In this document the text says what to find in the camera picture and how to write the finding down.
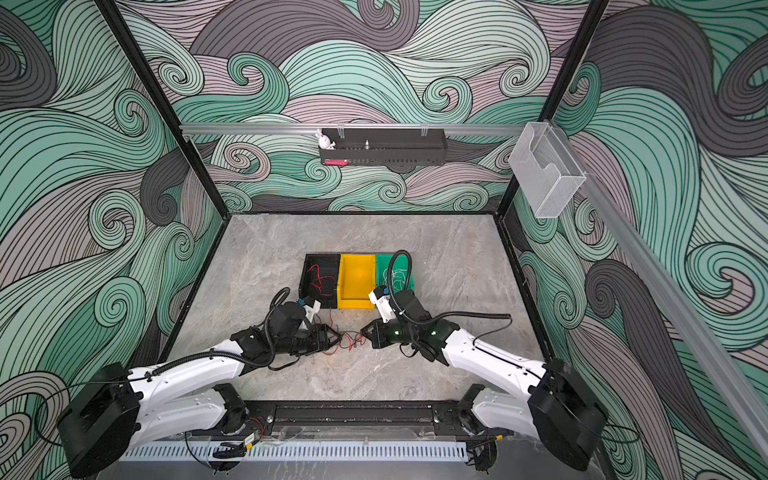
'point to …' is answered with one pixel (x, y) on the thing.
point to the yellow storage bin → (356, 280)
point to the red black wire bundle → (348, 340)
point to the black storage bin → (330, 265)
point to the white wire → (396, 278)
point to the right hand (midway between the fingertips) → (362, 334)
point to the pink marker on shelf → (337, 162)
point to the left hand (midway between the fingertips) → (339, 338)
